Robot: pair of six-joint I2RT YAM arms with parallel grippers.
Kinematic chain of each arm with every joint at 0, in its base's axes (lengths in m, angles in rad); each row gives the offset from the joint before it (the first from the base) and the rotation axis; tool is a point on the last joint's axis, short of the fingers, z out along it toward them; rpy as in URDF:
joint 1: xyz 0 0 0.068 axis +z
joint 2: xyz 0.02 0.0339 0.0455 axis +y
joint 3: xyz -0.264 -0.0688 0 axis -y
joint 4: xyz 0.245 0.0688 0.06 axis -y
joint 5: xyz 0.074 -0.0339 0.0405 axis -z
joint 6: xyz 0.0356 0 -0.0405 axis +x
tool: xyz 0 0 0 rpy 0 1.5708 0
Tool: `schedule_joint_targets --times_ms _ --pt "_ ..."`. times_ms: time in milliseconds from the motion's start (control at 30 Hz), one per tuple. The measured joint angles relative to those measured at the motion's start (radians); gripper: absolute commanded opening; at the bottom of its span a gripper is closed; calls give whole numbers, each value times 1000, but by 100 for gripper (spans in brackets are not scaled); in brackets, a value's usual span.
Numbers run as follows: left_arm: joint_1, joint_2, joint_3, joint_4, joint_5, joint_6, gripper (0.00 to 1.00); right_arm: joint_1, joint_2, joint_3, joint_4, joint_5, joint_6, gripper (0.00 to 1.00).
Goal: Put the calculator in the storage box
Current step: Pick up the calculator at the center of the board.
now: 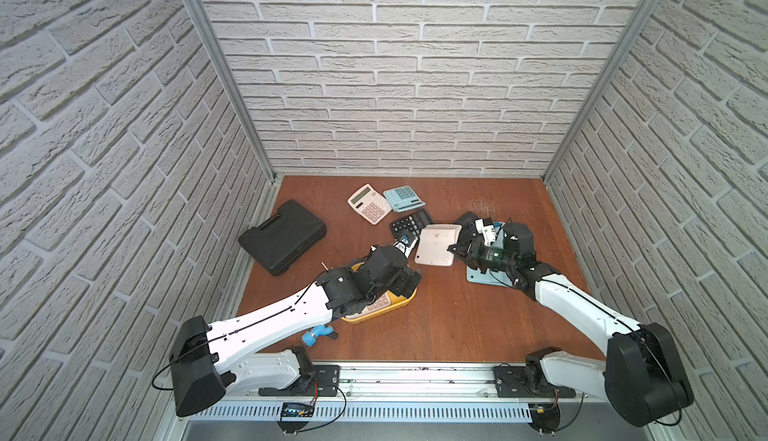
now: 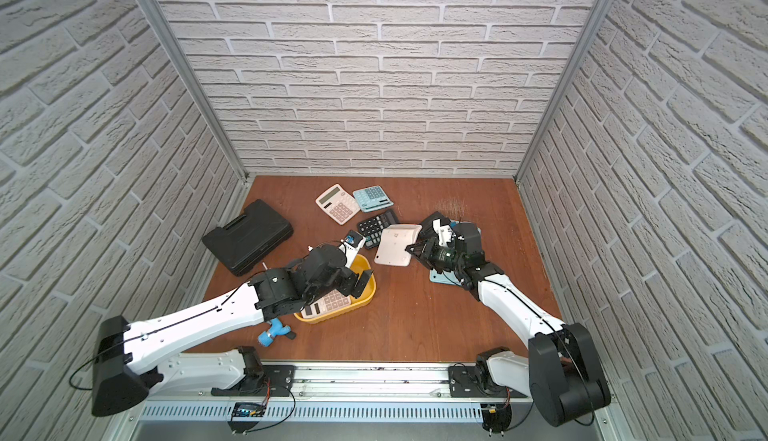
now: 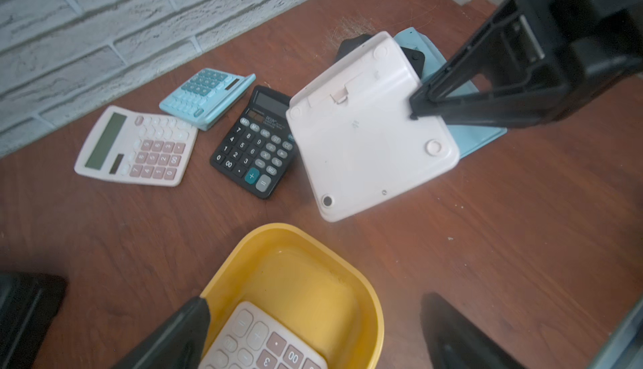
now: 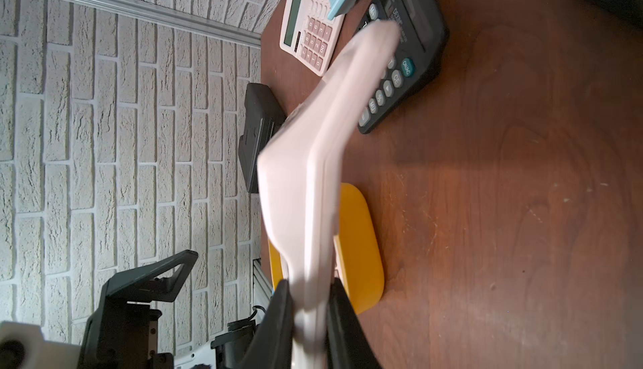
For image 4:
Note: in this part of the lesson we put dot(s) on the pink calculator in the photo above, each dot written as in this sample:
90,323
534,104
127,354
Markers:
308,34

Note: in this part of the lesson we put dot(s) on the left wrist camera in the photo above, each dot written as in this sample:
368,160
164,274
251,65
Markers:
24,346

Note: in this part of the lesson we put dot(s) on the white calculator face down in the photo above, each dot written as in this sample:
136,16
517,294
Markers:
299,175

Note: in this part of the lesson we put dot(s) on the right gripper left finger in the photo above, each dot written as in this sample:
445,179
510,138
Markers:
271,346

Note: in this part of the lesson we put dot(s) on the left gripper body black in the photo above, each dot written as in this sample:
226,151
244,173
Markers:
119,335

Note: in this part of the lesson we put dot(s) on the black calculator face up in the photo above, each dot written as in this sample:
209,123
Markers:
417,59

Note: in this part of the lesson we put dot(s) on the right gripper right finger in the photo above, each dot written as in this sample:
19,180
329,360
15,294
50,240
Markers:
346,343

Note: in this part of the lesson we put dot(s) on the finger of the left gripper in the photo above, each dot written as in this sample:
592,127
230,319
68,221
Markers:
161,281

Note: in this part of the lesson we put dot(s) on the yellow plastic storage box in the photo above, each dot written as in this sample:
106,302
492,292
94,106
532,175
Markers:
357,259

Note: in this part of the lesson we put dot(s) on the large black case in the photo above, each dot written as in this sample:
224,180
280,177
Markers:
263,118

